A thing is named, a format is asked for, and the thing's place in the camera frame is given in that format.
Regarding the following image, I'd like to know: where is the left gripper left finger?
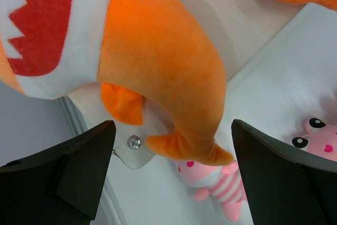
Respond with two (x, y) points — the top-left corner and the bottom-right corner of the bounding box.
(1, 121), (116, 224)

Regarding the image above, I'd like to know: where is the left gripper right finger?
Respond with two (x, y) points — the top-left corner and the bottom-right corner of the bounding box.
(231, 120), (336, 224)

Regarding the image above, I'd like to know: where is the pink striped plush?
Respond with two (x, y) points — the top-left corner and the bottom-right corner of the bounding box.
(174, 160), (247, 221)
(291, 118), (337, 161)

